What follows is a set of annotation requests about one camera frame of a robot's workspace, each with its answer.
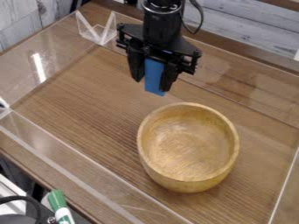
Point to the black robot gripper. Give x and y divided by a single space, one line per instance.
157 40

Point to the clear acrylic corner bracket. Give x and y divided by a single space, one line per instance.
101 34

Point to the green white marker pen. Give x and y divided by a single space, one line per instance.
59 207

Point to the clear acrylic tray wall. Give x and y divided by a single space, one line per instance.
106 198

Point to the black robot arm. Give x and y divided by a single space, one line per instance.
163 4

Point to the blue rectangular block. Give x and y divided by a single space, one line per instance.
154 69

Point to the brown wooden bowl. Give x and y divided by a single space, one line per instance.
189 146

